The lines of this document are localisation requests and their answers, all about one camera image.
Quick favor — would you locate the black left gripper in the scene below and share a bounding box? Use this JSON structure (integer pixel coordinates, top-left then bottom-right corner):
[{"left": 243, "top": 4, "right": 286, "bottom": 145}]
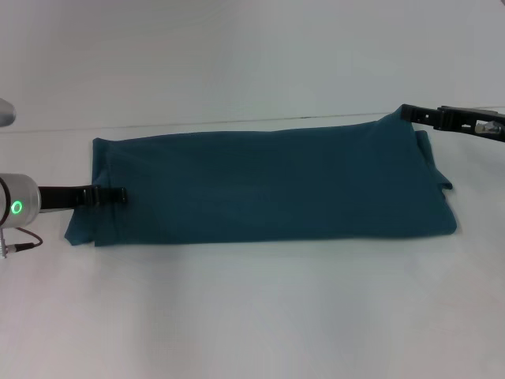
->
[{"left": 37, "top": 184, "right": 129, "bottom": 212}]

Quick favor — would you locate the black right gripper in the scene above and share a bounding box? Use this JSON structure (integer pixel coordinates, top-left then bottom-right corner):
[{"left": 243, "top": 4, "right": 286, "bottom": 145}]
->
[{"left": 399, "top": 103, "right": 505, "bottom": 144}]

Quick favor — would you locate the teal t-shirt with FREE print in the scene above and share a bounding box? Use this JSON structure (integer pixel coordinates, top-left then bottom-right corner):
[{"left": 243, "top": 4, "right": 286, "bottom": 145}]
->
[{"left": 63, "top": 111, "right": 459, "bottom": 249}]

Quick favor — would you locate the silver plug with dark cable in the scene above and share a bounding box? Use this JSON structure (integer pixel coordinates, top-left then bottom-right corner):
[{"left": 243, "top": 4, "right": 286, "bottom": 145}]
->
[{"left": 0, "top": 228, "right": 45, "bottom": 261}]

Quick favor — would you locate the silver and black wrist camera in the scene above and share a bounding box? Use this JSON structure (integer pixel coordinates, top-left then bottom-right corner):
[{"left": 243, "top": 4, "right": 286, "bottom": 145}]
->
[{"left": 0, "top": 97, "right": 18, "bottom": 129}]

